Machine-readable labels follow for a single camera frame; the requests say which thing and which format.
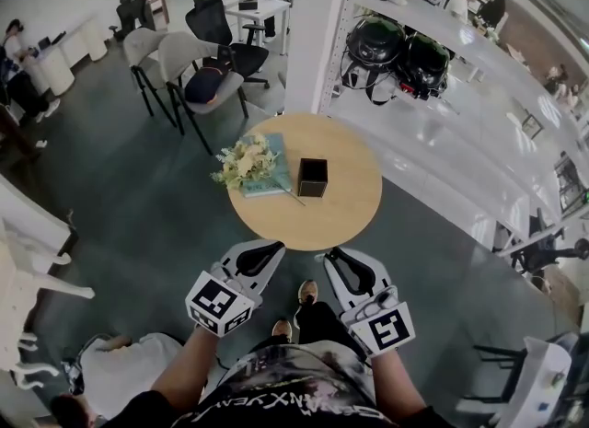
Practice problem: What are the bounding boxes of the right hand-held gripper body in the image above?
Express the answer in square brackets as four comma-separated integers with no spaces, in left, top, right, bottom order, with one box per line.
[339,284,418,356]

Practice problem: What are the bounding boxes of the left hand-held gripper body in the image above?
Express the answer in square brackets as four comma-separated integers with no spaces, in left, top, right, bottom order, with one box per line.
[184,262,264,339]

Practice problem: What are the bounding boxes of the black square box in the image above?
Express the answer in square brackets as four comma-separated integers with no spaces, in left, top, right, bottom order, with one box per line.
[297,157,329,199]

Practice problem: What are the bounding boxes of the person's left forearm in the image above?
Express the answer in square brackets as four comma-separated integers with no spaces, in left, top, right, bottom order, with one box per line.
[150,326,220,407]

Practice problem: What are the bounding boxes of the person's right forearm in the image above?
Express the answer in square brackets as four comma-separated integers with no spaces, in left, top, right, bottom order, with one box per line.
[370,351,427,413]

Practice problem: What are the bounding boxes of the person's right brown shoe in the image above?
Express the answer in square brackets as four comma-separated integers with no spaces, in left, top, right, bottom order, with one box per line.
[297,279,318,307]

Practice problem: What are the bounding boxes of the person's brown shoe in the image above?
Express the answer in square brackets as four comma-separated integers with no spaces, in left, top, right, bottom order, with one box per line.
[297,279,318,307]
[271,318,294,340]

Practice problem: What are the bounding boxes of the person's black trousers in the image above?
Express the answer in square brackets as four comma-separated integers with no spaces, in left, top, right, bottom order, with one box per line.
[248,300,369,372]

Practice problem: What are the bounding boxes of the person's left brown shoe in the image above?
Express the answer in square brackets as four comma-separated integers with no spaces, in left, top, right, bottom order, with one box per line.
[271,318,294,340]

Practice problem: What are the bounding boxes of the pale flower bouquet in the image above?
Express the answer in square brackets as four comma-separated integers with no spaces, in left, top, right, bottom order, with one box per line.
[210,133,283,191]

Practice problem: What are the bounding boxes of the round wooden table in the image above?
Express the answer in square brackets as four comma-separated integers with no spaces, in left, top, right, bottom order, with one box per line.
[226,111,384,252]

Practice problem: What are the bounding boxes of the person's black patterned t-shirt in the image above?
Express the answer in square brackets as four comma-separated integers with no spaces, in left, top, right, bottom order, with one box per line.
[103,342,456,428]

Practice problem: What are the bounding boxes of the teal book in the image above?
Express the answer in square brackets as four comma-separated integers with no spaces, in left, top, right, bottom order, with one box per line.
[241,133,294,200]

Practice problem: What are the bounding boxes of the white side table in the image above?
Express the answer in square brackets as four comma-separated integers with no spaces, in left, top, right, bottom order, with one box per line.
[487,333,581,428]

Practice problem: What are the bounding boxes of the dark blue cap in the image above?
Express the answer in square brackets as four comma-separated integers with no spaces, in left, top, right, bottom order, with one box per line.
[184,66,230,104]

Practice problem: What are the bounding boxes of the white ornate table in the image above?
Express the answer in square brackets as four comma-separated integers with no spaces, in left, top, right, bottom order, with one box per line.
[0,218,97,390]

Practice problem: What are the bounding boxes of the grey chair with black legs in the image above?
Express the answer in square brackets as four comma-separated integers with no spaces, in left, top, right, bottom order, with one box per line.
[158,31,249,156]
[122,28,179,128]

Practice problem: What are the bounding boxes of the black helmet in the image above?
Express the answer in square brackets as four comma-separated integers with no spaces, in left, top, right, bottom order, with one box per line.
[394,31,451,100]
[340,15,407,91]

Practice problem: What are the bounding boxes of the white square pillar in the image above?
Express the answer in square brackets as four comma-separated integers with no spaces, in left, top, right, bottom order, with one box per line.
[283,0,355,117]

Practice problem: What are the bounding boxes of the black mesh office chair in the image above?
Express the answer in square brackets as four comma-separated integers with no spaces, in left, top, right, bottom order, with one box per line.
[185,0,271,89]

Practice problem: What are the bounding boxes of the white desk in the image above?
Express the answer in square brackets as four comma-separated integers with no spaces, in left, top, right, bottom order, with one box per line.
[220,0,293,55]

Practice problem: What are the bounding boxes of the dark wooden cabinet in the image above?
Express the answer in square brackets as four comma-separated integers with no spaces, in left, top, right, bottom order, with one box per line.
[0,103,40,163]

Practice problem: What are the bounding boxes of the white metal shelf rack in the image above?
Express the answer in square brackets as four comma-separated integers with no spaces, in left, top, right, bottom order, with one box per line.
[317,0,589,257]

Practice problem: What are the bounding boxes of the white curved counter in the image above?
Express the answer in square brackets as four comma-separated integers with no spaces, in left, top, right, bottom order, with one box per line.
[25,16,110,97]

